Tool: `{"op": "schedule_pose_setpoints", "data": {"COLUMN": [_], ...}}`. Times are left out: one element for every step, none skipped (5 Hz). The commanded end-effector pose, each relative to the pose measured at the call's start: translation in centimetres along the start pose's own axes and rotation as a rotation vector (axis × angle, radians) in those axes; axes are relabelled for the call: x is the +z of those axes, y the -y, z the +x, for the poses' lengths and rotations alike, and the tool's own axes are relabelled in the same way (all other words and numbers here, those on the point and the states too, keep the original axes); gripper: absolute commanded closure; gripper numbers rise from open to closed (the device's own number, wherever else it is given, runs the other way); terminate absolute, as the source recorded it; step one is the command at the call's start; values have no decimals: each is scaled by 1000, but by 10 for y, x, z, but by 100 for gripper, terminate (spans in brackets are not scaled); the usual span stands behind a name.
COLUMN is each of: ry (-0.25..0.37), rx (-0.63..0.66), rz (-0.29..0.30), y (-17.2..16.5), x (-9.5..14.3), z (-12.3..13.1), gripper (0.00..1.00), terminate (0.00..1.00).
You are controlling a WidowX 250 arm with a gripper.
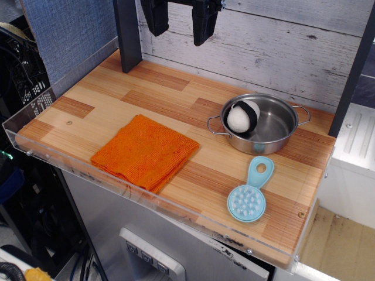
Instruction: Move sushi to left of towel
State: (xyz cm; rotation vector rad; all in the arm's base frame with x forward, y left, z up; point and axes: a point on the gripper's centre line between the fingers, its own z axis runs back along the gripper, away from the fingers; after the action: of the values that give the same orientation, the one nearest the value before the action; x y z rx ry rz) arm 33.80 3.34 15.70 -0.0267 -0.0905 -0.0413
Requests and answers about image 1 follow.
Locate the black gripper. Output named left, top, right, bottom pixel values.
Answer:
left=141, top=0, right=226, bottom=46

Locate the white egg with black band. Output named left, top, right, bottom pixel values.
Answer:
left=227, top=100, right=260, bottom=133

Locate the stainless steel pot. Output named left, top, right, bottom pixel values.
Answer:
left=207, top=93, right=311, bottom=155

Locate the orange folded cloth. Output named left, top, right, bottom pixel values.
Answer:
left=90, top=115, right=199, bottom=194

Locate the clear acrylic table guard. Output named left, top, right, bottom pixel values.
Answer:
left=4, top=52, right=335, bottom=271

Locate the light blue scrub brush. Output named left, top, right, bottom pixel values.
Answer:
left=227, top=156, right=274, bottom=222

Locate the white side cabinet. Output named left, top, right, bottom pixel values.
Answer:
left=317, top=103, right=374, bottom=228

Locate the silver dispenser panel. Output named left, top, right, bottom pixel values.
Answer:
left=119, top=227, right=186, bottom=280

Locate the dark grey vertical post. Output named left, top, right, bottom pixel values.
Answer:
left=113, top=0, right=142, bottom=73

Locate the dark right vertical post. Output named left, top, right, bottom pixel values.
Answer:
left=328, top=0, right=375, bottom=137

